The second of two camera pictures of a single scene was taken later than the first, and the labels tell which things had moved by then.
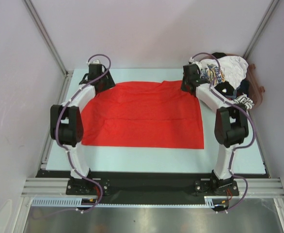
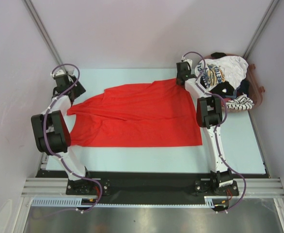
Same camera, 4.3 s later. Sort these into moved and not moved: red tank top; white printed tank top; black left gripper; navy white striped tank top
Moved: black left gripper
Not moved: red tank top; white printed tank top; navy white striped tank top
